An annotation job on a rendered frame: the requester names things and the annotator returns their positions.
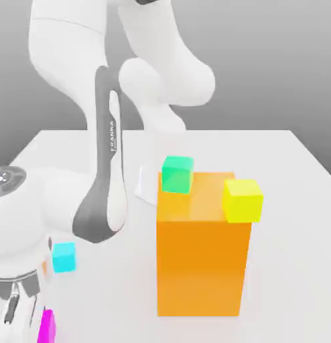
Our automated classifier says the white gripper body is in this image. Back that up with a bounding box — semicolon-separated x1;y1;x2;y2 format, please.
0;293;44;343

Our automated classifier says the small green cube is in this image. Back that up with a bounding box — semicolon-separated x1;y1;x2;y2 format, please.
161;155;194;194

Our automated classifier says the small magenta cube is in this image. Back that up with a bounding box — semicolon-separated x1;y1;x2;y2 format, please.
37;308;58;343

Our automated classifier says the small yellow cube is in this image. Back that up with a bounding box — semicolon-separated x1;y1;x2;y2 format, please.
222;178;264;224

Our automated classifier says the small cyan cube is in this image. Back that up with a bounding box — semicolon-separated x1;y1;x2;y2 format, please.
51;241;77;274

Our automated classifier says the large orange box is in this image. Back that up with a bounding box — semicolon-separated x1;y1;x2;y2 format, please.
156;171;253;318

